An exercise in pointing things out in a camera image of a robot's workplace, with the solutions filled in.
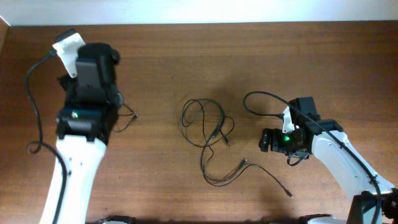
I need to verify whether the black cable bundle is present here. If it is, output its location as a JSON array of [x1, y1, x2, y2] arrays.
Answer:
[[180, 98, 294, 199]]

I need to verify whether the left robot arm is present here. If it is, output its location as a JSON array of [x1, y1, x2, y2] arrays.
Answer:
[[40, 43, 124, 223]]

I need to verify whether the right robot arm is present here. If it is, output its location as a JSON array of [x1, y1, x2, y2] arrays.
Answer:
[[259, 97, 397, 223]]

